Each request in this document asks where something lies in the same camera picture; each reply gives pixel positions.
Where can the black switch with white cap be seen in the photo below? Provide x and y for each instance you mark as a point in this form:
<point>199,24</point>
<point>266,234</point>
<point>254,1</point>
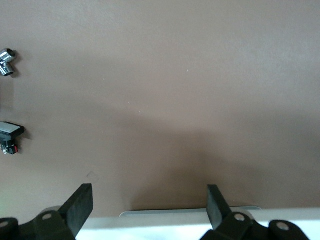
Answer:
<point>10,132</point>

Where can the white drawer cabinet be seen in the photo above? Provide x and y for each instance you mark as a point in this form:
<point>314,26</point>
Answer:
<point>162,227</point>

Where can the chrome pipe fitting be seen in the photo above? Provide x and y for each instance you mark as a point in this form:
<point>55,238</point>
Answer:
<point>7,58</point>

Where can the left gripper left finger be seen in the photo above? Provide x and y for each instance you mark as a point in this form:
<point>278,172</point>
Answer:
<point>75,212</point>

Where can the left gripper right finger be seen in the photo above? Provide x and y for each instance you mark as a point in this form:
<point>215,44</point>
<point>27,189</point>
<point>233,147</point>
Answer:
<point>220,217</point>

